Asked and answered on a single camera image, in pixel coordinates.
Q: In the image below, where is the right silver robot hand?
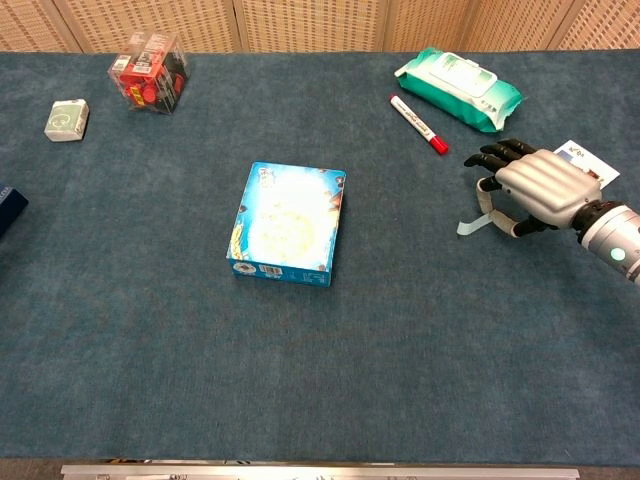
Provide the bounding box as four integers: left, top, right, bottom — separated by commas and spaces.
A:
463, 138, 603, 239

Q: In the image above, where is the blue cookie snack box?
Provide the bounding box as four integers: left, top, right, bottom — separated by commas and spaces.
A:
226, 160, 347, 289

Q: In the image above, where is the clear box with red contents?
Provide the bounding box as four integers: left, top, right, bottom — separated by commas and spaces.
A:
107, 30, 191, 116

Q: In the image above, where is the small pale green box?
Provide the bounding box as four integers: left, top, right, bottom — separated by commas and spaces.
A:
43, 98, 90, 143

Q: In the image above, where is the dark blue box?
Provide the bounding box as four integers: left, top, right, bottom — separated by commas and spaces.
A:
0, 185, 29, 237

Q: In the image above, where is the postcard with red palace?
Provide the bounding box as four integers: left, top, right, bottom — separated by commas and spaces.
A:
553, 139, 621, 191

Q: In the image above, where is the green wet wipes pack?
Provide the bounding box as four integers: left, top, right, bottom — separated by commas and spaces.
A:
393, 47, 524, 134

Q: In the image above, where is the white marker with red cap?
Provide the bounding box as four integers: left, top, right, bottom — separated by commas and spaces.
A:
389, 94, 450, 156

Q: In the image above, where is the wicker folding screen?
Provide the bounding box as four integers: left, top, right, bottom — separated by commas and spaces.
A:
0, 0, 640, 54

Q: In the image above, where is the blue felt table cover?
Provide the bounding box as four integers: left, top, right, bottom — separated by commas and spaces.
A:
0, 48, 640, 462

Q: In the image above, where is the aluminium table edge rail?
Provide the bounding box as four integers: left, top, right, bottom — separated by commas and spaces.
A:
60, 462, 581, 480

